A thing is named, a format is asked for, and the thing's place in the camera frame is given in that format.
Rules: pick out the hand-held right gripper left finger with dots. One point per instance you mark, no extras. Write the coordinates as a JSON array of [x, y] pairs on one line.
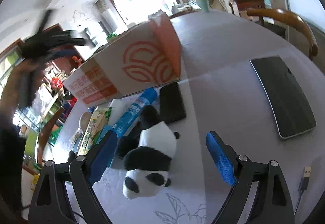
[[102, 155]]

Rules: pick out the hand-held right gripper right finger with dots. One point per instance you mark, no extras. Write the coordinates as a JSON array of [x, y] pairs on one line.
[[221, 158]]

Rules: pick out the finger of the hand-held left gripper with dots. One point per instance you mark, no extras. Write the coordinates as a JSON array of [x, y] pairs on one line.
[[68, 39], [62, 53]]

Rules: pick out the orange printed cardboard box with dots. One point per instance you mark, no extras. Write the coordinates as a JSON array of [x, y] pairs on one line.
[[114, 69]]

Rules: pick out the blue tube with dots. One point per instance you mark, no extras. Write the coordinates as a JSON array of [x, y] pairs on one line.
[[134, 109]]

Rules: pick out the panda plush toy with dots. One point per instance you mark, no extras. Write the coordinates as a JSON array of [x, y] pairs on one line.
[[157, 142]]

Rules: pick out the black smartphone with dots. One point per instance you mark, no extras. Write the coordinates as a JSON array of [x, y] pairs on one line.
[[172, 103]]

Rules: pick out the person's left forearm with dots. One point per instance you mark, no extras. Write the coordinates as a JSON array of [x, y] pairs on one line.
[[12, 102]]

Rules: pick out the white floral desktop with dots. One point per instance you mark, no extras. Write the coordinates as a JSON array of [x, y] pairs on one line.
[[228, 102]]

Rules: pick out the wooden display cabinet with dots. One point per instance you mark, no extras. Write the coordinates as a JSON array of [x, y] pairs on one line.
[[7, 56]]

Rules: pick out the green snack packet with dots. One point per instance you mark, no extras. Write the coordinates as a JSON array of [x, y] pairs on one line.
[[96, 122]]

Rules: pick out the white standing air conditioner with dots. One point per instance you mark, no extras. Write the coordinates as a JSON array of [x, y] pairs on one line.
[[109, 21]]

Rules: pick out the white plastic bottle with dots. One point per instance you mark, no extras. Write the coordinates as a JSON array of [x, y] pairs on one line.
[[116, 109]]

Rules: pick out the green plastic crate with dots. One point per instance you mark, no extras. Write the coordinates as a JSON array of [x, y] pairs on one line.
[[54, 135]]

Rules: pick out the curved-back wooden chair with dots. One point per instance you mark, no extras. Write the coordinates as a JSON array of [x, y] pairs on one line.
[[44, 132], [250, 0], [287, 17]]

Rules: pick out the dark grey tablet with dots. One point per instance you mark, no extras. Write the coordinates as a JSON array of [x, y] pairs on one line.
[[281, 94]]

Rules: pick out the person's dark clothing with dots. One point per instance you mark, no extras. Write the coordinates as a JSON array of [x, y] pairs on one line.
[[10, 163]]

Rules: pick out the teal bin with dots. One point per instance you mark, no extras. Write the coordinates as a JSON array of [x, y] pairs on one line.
[[203, 5]]

